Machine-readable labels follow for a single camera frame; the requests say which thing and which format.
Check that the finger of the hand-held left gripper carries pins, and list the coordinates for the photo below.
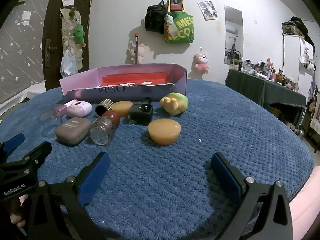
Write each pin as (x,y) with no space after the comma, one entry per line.
(15,141)
(37,152)

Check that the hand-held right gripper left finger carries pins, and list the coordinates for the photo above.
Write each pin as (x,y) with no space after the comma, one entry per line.
(94,177)

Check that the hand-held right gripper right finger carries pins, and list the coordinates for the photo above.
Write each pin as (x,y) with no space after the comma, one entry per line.
(225,177)

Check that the brown rounded case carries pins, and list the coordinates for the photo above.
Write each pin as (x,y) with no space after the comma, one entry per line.
(72,131)

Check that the glass jar brown cap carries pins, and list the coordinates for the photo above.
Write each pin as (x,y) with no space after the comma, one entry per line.
(102,130)

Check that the purple white round device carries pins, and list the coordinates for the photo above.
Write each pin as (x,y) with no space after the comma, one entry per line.
(80,108)

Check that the tall orange dome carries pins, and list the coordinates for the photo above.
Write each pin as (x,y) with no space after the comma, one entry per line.
(163,131)

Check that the black square perfume bottle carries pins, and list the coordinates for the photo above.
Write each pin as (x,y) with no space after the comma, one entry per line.
(140,112)

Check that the yellow green toy figure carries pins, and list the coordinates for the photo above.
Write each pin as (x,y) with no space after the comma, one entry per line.
(173,103)

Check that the purple cardboard box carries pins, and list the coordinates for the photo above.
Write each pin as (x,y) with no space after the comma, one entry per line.
(140,92)

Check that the person's left hand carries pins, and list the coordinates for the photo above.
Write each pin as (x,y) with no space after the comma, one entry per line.
(17,217)

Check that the flat orange dome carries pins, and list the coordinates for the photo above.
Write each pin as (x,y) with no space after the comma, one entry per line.
(122,107)

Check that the pink bed sheet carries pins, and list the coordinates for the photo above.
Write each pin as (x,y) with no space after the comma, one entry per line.
(306,205)

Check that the grey star-print curtain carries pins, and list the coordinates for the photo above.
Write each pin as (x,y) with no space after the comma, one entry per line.
(20,55)

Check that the white plastic bag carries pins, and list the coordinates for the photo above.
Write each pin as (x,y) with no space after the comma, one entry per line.
(68,65)

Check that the table with dark green cloth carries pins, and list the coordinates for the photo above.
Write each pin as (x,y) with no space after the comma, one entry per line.
(252,87)

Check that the red paper liner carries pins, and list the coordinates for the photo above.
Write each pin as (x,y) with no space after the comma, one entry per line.
(135,78)

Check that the group of cosmetic bottles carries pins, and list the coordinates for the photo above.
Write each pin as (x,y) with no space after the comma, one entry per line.
(262,71)

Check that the pink hanging plush toy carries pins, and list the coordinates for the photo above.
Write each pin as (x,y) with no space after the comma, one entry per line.
(202,62)

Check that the beige hanging organizer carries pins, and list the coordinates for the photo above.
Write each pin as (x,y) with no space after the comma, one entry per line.
(67,35)

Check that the green plush toy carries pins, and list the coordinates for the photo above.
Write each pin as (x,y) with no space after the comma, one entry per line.
(79,35)

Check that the dark brown door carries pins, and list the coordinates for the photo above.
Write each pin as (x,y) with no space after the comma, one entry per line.
(53,22)

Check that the pink plush bear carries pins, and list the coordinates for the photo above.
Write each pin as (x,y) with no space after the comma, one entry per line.
(142,52)

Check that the metal pole orange tip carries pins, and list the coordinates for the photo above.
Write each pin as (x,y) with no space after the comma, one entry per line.
(136,47)

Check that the white cabinet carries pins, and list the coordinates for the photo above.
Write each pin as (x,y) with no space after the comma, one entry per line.
(291,55)

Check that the green tote bag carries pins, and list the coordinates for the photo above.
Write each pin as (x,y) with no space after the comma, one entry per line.
(181,30)

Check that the dark bag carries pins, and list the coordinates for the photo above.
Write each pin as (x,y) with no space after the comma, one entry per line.
(296,26)

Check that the small white plush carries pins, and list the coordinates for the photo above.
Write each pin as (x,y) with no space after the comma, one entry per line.
(169,19)

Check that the black backpack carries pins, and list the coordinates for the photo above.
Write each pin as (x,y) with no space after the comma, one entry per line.
(155,17)

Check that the red yellow box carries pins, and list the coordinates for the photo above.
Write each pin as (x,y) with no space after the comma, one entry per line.
(176,4)

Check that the wall mirror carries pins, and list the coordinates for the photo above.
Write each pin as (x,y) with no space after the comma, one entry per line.
(233,35)

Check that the photo wall poster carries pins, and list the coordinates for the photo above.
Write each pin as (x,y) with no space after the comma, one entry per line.
(208,10)

